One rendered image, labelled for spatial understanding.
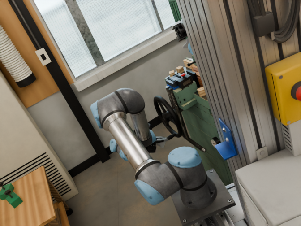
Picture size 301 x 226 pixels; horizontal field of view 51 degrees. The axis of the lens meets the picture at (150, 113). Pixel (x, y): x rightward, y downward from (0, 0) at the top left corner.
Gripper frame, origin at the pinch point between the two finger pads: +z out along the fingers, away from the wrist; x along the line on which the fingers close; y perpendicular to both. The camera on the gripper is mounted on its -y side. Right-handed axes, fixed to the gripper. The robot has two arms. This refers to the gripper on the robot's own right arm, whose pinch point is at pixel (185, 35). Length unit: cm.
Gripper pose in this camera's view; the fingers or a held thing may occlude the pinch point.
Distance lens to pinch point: 170.9
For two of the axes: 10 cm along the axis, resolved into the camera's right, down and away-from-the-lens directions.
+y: -8.9, 4.4, -1.0
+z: -0.7, 0.9, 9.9
